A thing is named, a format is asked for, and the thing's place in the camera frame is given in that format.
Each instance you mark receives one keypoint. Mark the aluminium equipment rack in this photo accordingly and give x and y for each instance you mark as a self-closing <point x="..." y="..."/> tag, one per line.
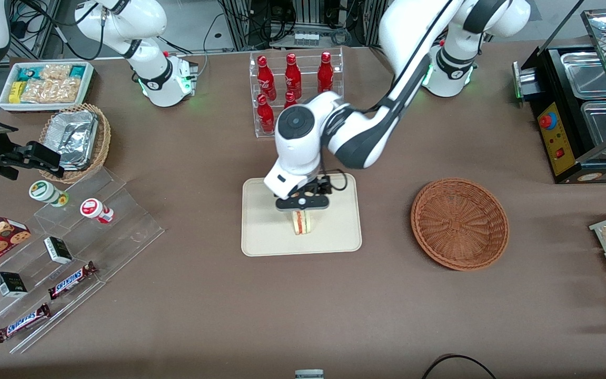
<point x="260" y="21"/>

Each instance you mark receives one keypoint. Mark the light oval wicker basket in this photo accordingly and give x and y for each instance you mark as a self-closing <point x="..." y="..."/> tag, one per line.
<point x="103" y="142"/>

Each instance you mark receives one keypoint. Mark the clear acrylic stepped display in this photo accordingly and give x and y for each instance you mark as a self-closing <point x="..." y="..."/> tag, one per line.
<point x="123" y="231"/>

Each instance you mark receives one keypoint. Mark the red lid yogurt cup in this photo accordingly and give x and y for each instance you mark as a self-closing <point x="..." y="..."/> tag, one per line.
<point x="93" y="209"/>

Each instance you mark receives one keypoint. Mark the clear acrylic bottle rack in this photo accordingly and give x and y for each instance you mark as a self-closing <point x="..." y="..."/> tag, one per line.
<point x="305" y="79"/>

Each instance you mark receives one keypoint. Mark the green lid yogurt cup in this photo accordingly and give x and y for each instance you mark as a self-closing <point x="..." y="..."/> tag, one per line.
<point x="45" y="191"/>

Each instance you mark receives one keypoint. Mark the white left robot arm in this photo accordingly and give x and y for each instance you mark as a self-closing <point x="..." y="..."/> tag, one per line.
<point x="302" y="142"/>

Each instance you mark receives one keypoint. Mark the silver foil tray stack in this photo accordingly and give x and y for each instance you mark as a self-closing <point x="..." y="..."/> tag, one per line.
<point x="73" y="137"/>

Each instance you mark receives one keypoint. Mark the cream plastic tray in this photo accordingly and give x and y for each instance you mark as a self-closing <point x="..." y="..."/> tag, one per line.
<point x="260" y="231"/>

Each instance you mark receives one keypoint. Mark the triangle sandwich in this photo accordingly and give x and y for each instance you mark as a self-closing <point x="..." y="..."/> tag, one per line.
<point x="302" y="223"/>

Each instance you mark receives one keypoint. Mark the round brown wicker basket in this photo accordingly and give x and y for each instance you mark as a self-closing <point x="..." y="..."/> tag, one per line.
<point x="460" y="223"/>

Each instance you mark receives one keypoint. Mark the small black box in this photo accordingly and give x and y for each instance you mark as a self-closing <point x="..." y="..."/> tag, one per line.
<point x="58" y="250"/>
<point x="10" y="284"/>

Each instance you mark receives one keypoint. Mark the Snickers chocolate bar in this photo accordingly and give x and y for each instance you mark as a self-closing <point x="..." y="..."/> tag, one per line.
<point x="22" y="322"/>
<point x="71" y="280"/>

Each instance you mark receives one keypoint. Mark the yellow snack packet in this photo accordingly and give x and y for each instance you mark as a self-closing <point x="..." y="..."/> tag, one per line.
<point x="16" y="92"/>

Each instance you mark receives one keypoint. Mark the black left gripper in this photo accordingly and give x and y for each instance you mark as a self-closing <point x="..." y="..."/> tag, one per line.
<point x="321" y="186"/>

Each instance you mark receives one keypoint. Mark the small grey device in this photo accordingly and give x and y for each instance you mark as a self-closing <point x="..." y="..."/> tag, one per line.
<point x="309" y="374"/>

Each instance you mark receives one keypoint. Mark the clear bag of biscuits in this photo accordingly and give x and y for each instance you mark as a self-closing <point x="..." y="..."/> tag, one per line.
<point x="55" y="72"/>
<point x="50" y="90"/>

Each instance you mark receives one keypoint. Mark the black food warmer cabinet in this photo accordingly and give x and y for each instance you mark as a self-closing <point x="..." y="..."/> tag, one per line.
<point x="558" y="137"/>

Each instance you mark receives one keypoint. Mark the red cola bottle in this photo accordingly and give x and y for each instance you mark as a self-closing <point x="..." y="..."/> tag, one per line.
<point x="266" y="79"/>
<point x="292" y="76"/>
<point x="266" y="116"/>
<point x="290" y="100"/>
<point x="325" y="73"/>

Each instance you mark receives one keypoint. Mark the white power strip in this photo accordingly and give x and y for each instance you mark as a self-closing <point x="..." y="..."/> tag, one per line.
<point x="306" y="38"/>

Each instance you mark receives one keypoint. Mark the teal snack packet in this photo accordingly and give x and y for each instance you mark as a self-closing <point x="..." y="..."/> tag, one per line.
<point x="29" y="73"/>
<point x="77" y="71"/>

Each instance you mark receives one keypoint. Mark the white plastic bin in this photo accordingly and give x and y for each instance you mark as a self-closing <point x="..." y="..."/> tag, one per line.
<point x="3" y="102"/>

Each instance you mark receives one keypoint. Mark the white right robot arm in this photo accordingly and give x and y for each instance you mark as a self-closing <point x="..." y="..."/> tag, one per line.
<point x="150" y="68"/>

